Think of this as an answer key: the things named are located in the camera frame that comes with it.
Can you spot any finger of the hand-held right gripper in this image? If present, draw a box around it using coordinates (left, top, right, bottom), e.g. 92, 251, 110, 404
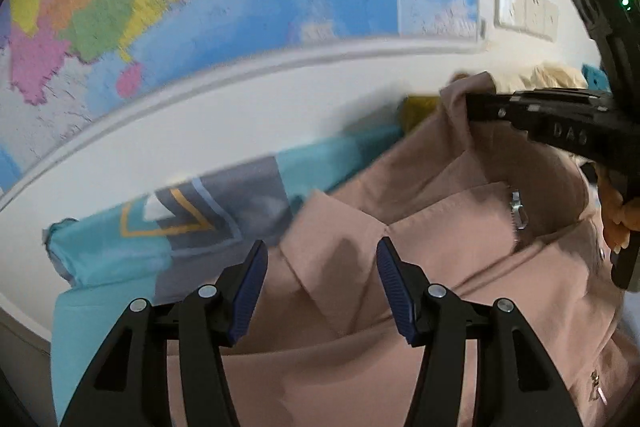
465, 91, 538, 132

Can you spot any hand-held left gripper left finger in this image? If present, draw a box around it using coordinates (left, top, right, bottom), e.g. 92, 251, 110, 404
59, 239, 269, 427

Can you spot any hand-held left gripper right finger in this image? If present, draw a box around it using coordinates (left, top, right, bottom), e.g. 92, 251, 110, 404
376, 236, 585, 427

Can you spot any pink jacket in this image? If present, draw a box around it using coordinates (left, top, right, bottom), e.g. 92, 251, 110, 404
165, 72, 640, 427

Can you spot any person's right hand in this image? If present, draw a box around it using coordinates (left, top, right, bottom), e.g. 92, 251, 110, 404
596, 162, 632, 254

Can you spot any teal perforated plastic basket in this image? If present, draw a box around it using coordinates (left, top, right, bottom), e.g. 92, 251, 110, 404
582, 64, 608, 90

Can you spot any cream yellow cloth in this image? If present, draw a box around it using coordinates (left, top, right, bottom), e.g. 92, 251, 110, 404
500, 62, 588, 92

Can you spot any olive yellow cloth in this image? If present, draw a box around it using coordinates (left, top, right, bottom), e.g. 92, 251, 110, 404
402, 96, 442, 134

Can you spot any teal grey patterned bed sheet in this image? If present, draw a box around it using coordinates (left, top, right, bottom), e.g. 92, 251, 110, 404
42, 122, 406, 423

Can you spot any white wall socket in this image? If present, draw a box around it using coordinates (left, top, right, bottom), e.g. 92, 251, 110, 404
495, 0, 527, 32
525, 0, 547, 35

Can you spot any colourful wall map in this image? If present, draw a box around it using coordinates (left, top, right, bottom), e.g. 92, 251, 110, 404
0, 0, 486, 198

